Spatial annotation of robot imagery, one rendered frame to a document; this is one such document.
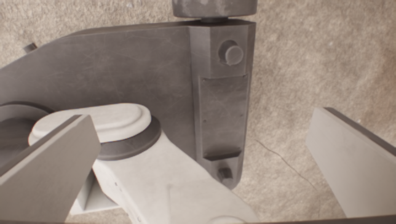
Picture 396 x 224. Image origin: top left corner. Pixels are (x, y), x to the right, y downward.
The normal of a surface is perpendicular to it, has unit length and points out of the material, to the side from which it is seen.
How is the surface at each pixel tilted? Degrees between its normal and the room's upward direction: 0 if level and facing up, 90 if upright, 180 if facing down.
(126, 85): 0
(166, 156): 90
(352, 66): 0
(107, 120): 90
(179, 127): 0
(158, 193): 90
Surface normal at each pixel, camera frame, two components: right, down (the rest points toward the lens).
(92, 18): 0.19, 0.47
